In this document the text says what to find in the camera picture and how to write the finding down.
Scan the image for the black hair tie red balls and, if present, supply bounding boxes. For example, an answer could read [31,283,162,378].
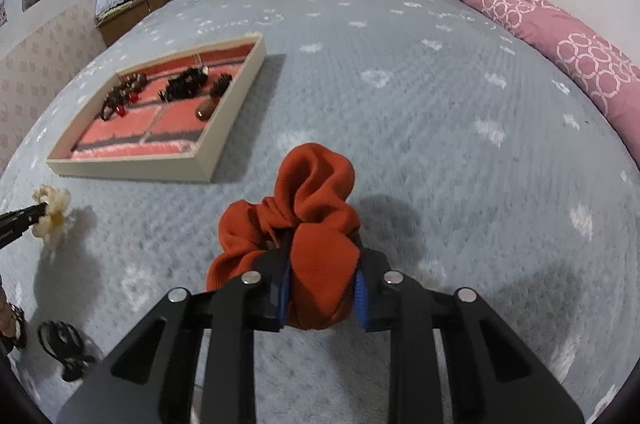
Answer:
[100,93,139,121]

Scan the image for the black hair claw clip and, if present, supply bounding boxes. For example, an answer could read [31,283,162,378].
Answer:
[39,320,97,383]

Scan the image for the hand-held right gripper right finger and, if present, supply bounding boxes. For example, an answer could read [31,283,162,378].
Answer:
[352,249,586,424]

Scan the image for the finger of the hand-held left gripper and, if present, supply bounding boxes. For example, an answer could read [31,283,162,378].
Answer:
[0,203,49,250]

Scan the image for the beige tray with red compartments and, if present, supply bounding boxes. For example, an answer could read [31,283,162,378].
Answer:
[46,33,268,183]

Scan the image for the orange scrunchie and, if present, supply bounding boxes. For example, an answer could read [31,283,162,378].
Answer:
[206,143,362,331]

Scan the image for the wooden nightstand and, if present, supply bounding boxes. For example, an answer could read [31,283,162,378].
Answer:
[95,0,176,48]

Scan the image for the cream scrunchie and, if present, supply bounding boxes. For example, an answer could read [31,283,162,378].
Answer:
[31,185,73,250]

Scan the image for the grey floral blanket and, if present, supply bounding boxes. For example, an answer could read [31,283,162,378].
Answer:
[0,0,640,424]

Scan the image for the black braided leather bracelet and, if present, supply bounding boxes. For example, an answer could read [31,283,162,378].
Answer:
[158,66,210,102]

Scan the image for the dark hair clip brown bead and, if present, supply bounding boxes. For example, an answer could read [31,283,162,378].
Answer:
[195,76,235,121]

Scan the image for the brown wooden bead bracelet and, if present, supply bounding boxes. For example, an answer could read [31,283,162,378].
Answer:
[107,73,149,105]

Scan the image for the pink patterned rolled quilt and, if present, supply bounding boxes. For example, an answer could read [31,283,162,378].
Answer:
[398,0,640,141]

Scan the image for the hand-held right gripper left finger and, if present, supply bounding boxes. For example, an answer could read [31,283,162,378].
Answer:
[57,231,294,424]

